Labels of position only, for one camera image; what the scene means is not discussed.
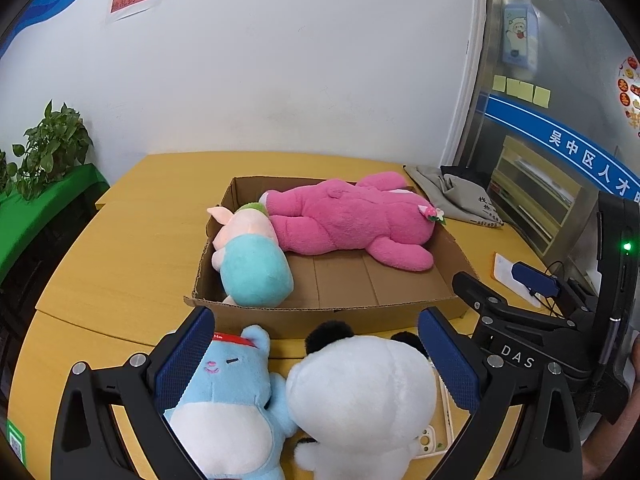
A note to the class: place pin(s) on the green table sticker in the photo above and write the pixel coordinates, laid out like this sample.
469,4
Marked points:
15,440

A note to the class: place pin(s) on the yellow sticky note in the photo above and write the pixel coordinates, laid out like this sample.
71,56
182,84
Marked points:
499,83
542,96
513,87
527,91

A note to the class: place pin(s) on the pink bear plush toy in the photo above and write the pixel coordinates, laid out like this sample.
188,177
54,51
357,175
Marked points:
350,215

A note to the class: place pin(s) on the beige shelf unit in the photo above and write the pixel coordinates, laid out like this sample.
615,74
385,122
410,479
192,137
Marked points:
540,195

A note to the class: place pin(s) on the blue wave wall decal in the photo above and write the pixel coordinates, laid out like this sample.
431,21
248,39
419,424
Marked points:
45,10

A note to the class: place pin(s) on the light blue cartoon poster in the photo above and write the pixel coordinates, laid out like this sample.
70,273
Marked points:
520,35

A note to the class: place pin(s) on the blue bear plush toy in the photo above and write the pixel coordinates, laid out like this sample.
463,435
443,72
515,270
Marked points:
225,410

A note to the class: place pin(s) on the white panda plush toy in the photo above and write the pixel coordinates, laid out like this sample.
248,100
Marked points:
360,400

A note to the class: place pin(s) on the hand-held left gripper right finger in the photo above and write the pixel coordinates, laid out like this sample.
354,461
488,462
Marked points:
450,360

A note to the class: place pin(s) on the blue window banner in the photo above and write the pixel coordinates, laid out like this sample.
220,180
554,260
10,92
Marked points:
525,125

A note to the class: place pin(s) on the teal and pink pig plush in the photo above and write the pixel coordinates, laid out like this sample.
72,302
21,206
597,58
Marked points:
255,270

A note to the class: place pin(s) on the green leafy potted plant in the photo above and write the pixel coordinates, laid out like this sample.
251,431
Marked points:
50,145

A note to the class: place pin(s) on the white phone case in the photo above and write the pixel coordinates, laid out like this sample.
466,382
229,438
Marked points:
430,442

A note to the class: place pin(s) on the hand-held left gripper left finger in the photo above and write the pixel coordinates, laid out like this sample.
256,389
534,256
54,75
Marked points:
182,355

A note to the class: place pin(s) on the grey cloth bag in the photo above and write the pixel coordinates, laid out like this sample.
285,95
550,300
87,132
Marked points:
450,192

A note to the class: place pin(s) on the person's right hand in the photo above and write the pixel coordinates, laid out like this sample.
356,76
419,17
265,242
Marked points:
635,375

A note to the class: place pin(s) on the brown cardboard box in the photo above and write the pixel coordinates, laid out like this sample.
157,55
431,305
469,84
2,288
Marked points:
340,280

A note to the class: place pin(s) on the green planter box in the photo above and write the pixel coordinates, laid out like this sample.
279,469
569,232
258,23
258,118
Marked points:
50,195

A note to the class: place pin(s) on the white flat card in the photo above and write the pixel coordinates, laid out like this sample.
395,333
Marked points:
502,275

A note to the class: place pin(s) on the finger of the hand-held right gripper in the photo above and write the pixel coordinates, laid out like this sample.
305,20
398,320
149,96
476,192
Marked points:
532,280
480,292

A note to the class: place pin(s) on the group of red window stickers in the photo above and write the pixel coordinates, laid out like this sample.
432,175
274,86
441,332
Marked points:
631,90

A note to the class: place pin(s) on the red wall sign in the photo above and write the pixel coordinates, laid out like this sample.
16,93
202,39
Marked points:
135,1

